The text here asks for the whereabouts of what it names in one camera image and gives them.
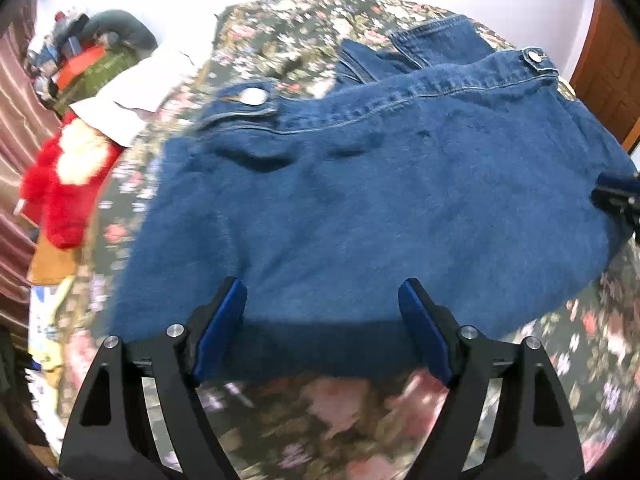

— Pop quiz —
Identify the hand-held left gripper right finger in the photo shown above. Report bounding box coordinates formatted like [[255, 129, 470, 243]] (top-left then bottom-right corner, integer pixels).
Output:
[[397, 278, 586, 480]]

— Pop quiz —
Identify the blue denim jacket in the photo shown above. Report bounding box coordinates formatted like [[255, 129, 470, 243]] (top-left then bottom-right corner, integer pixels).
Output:
[[107, 14, 638, 381]]

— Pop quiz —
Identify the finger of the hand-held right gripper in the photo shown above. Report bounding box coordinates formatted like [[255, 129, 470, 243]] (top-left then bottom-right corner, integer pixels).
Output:
[[590, 170, 640, 241]]

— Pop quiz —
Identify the orange box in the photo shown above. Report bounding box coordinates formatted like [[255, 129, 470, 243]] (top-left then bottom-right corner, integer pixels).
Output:
[[56, 45, 106, 89]]

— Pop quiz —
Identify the striped brown curtain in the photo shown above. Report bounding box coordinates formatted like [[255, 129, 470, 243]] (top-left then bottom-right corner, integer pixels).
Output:
[[0, 0, 66, 341]]

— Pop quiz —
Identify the orange flat board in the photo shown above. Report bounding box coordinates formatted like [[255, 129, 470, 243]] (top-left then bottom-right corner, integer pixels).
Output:
[[27, 232, 79, 286]]

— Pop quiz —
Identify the brown wooden door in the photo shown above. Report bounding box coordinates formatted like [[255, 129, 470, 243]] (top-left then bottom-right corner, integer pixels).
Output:
[[570, 0, 640, 156]]

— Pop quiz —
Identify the grey pillow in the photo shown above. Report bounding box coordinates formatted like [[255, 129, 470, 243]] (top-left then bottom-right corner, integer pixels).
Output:
[[82, 9, 159, 54]]

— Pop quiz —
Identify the floral blanket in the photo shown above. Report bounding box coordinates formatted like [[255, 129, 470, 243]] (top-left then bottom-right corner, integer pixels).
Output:
[[50, 0, 640, 480]]

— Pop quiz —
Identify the white cloth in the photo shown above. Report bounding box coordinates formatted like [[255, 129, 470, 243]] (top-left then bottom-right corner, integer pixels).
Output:
[[70, 47, 198, 148]]

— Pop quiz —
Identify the red plush toy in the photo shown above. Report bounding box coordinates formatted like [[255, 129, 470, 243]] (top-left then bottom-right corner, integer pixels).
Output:
[[20, 112, 123, 251]]

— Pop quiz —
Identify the pile of clothes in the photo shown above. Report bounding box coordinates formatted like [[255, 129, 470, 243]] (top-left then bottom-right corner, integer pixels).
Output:
[[25, 10, 91, 97]]

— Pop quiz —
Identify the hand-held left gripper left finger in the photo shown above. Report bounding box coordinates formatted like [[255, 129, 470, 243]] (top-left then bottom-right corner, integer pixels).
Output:
[[59, 276, 248, 480]]

